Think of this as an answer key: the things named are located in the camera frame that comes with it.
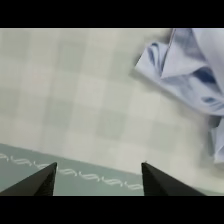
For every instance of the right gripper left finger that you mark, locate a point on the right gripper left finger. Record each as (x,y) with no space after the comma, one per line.
(41,183)

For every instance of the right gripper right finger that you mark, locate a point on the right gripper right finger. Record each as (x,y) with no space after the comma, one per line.
(158,184)

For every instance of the light blue shirt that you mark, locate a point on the light blue shirt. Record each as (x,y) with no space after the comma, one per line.
(186,71)

